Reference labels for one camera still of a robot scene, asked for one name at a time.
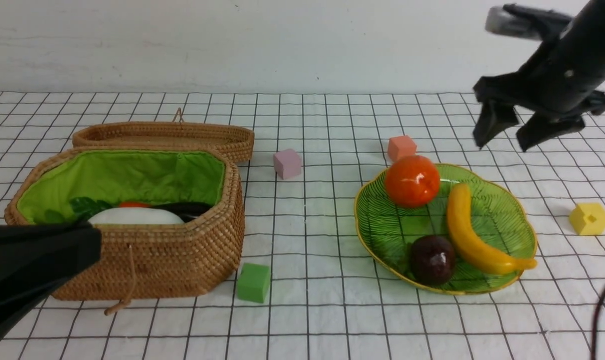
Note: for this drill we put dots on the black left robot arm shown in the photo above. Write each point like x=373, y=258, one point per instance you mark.
x=36, y=260

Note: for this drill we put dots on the woven rattan basket green lining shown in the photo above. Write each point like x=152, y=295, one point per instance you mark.
x=142, y=261

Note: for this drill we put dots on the orange foam cube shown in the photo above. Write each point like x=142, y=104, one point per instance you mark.
x=401, y=146

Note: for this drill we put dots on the green foam cube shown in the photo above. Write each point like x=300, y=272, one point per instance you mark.
x=253, y=282

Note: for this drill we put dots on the white grid tablecloth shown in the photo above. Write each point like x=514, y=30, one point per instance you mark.
x=328, y=298

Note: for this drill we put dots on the green leaf-shaped glass plate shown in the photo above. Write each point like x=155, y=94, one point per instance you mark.
x=387, y=231

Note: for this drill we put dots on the woven rattan basket lid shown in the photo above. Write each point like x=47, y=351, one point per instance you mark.
x=234, y=142

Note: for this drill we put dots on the white toy radish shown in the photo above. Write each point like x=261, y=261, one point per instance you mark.
x=135, y=215

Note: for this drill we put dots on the yellow foam cube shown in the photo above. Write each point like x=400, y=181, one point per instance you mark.
x=588, y=219

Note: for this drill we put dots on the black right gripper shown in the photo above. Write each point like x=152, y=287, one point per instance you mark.
x=560, y=79

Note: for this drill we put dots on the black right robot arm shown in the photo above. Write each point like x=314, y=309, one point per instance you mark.
x=588, y=24

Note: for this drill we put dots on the purple toy eggplant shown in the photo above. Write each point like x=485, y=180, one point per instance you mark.
x=187, y=211

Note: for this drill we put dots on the dark purple toy mangosteen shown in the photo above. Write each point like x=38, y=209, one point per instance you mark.
x=432, y=260

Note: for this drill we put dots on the orange toy persimmon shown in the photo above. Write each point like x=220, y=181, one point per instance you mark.
x=412, y=181

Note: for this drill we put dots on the yellow toy banana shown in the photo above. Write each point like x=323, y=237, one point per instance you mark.
x=469, y=245

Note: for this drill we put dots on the pink foam cube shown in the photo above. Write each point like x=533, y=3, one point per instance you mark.
x=287, y=164

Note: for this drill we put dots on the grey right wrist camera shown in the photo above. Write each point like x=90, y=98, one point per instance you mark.
x=524, y=22

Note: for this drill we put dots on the orange toy carrot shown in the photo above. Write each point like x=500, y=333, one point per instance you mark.
x=84, y=208

